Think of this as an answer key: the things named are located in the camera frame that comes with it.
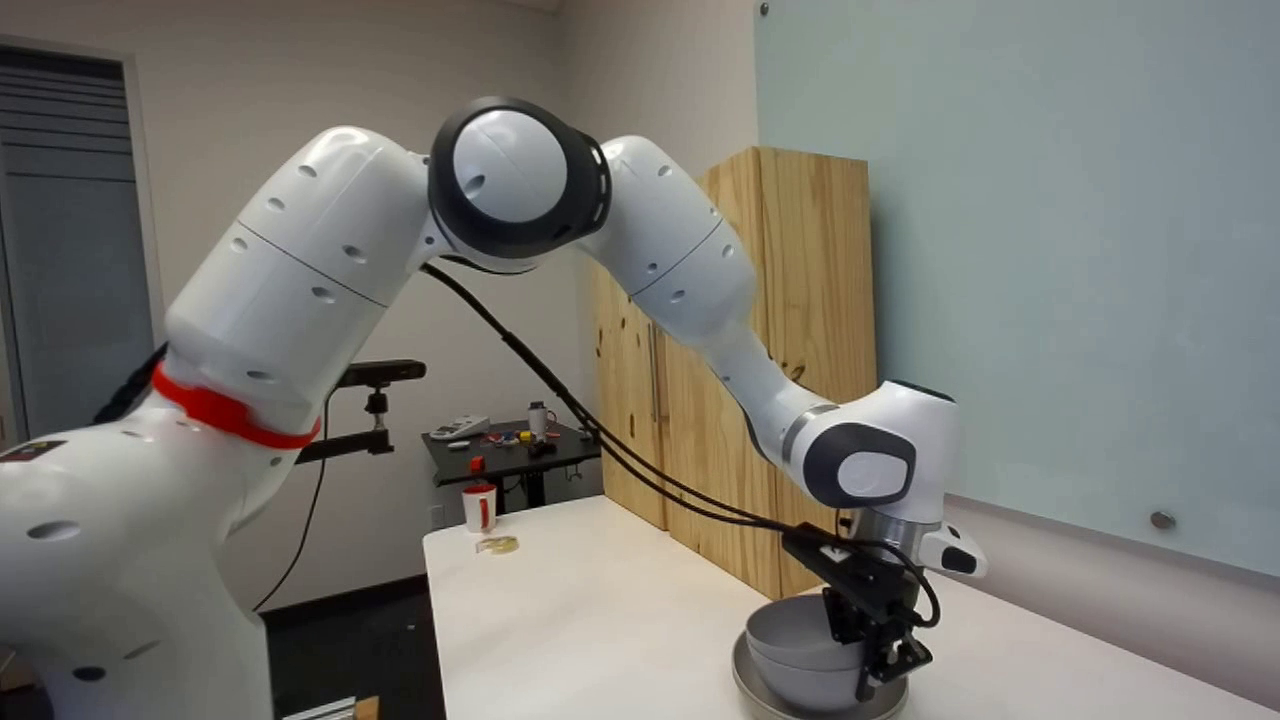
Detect black side table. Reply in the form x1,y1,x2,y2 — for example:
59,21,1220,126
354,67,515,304
421,418,604,523

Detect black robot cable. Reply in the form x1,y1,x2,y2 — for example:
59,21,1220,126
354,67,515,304
421,262,943,631

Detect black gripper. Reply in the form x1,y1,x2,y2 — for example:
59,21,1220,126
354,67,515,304
821,535,937,703

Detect thin black camera cable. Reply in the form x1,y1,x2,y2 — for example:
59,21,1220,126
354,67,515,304
251,392,336,617

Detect red strap on robot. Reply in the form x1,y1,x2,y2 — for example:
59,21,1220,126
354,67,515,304
148,359,319,454

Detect gray door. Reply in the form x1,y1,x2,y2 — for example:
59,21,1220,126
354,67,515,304
0,46,160,435

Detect gray bowl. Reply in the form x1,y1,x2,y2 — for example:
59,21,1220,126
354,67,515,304
740,593,864,655

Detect wooden plywood panel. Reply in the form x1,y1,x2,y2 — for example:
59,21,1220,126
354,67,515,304
585,144,880,604

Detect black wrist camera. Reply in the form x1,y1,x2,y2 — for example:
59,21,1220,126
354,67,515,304
782,522,858,582

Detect glass whiteboard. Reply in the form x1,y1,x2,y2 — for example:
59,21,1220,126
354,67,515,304
752,0,1280,582

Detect black stereo camera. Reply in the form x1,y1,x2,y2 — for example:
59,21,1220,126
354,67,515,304
333,356,434,392

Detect red and white cup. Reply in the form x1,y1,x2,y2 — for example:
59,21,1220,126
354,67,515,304
459,456,501,535

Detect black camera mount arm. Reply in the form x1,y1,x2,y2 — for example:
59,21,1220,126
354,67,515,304
292,385,401,467

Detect grey plate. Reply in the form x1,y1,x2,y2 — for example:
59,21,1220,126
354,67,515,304
740,623,906,714

